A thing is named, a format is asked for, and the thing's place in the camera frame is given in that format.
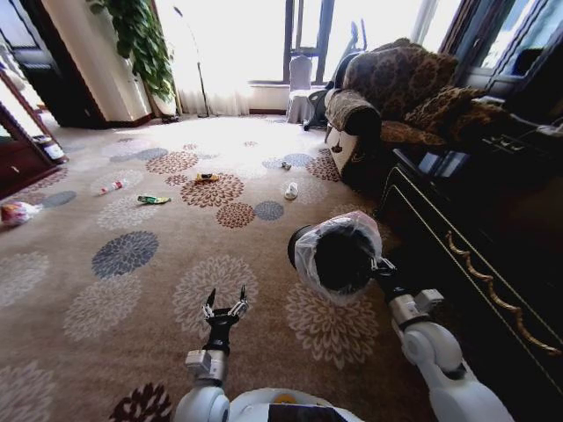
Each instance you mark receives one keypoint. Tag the dark red wooden cabinet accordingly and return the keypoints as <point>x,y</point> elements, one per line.
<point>19,149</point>

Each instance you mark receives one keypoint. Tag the green crumpled wrapper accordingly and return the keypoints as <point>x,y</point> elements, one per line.
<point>151,199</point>

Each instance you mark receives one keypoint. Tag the red and white plastic bag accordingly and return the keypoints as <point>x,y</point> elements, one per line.
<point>17,213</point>

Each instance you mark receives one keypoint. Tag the white sheer curtain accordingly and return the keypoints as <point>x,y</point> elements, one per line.
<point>211,102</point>

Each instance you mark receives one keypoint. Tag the white device on cabinet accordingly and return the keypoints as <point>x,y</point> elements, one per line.
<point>550,130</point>

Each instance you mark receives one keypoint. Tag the dark cabinet with gold trim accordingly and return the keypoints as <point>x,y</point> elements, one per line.
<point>484,228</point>

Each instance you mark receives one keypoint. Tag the yellow snack wrapper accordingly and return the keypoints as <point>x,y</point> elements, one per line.
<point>206,177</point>

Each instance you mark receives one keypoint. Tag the brown patterned armchair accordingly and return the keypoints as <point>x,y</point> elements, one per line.
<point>396,88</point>

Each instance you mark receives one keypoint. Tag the white robot front shell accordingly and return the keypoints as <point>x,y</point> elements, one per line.
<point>294,406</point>

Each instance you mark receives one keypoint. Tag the clear plastic bottle red label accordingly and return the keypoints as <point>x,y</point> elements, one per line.
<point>113,186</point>

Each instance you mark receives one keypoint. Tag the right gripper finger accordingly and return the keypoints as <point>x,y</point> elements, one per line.
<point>388,265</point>
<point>374,264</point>

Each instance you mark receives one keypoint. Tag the brown patterned cushion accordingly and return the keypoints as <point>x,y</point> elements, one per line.
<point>444,107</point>

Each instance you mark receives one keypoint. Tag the small crushed can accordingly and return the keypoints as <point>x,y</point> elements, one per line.
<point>286,165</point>

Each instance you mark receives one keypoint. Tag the black exercise machine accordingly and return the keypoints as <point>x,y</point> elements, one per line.
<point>336,77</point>

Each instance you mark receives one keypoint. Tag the arched floor lamp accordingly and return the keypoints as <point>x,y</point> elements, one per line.
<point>202,79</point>

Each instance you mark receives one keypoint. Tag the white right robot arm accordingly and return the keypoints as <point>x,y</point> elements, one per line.
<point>444,365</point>

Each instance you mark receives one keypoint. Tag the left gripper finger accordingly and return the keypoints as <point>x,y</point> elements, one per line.
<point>240,307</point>
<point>209,310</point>

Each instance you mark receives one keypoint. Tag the white crumpled paper cup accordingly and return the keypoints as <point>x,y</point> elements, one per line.
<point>291,191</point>

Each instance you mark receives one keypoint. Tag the white covered chair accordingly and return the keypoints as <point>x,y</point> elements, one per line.
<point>301,88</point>

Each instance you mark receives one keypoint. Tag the black bin with plastic liner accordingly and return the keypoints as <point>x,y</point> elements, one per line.
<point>338,259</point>

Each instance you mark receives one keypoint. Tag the green leafy plant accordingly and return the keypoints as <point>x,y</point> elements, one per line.
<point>143,39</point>

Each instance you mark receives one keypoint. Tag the dark jar with white label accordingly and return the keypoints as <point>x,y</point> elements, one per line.
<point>53,150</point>

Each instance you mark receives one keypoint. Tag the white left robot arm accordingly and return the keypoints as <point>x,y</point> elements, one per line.
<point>206,402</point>

